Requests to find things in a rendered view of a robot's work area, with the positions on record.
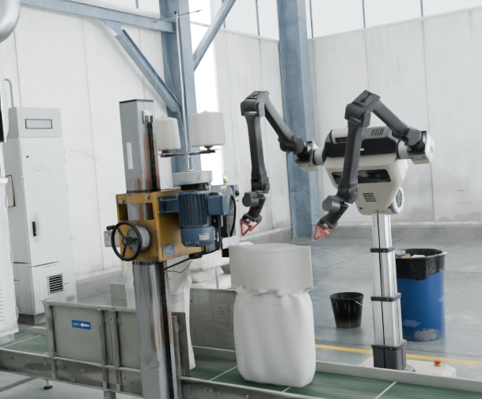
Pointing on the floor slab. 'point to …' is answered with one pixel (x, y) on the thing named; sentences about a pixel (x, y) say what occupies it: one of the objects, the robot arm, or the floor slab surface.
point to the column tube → (146, 295)
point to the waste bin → (421, 293)
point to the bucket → (347, 309)
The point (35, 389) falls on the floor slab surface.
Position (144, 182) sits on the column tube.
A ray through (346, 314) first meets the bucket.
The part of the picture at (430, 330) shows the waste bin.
